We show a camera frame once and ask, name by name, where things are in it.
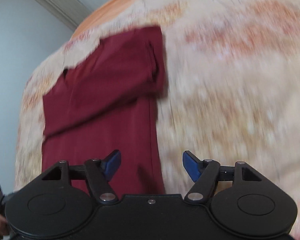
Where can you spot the beige pleated curtain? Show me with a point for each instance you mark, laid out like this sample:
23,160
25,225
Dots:
55,0

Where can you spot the orange bed sheet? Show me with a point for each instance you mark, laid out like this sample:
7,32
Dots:
107,10

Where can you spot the dark red long-sleeved sweater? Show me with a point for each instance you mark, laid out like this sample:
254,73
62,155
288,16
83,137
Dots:
102,100

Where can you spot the floral beige duvet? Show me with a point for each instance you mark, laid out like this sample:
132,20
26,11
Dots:
227,92

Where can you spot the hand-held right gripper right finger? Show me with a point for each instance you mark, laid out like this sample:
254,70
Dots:
191,166

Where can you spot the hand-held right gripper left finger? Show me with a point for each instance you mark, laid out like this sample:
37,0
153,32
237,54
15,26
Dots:
112,165

